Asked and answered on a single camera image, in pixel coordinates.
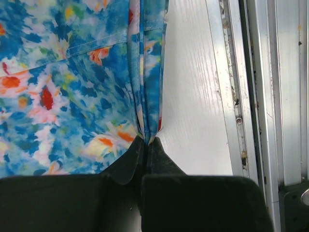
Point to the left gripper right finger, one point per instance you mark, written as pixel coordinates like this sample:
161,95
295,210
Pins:
173,201

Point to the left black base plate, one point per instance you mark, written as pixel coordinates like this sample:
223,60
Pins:
294,207

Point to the aluminium front rail frame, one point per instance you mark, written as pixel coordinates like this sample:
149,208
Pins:
261,51

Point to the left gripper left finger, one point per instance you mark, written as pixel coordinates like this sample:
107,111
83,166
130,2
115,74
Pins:
104,202

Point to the blue floral skirt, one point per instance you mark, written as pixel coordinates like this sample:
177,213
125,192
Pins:
79,80

